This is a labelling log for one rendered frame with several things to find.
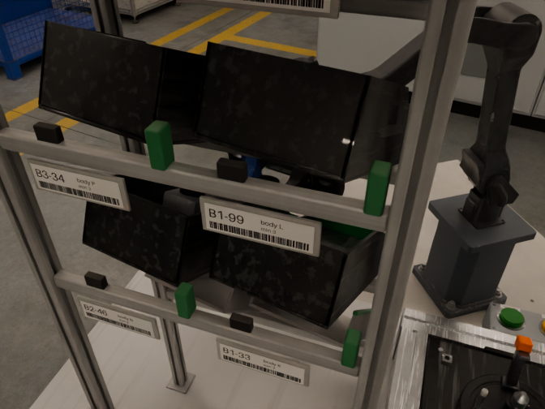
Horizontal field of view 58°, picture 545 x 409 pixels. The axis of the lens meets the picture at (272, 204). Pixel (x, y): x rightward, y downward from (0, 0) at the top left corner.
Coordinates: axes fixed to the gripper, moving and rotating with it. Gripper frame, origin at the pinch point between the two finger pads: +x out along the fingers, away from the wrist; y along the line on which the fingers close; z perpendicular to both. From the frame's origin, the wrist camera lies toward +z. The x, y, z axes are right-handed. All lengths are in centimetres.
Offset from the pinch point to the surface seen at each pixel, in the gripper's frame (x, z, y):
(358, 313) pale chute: 11.7, -1.1, 18.7
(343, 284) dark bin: 16.2, 12.8, 18.9
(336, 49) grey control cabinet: -260, -163, -108
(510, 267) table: -37, -50, 37
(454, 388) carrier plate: 4.3, -27.9, 32.2
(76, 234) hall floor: -33, -138, -151
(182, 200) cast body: 13.1, 11.2, -1.8
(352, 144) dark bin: 14.1, 28.1, 18.7
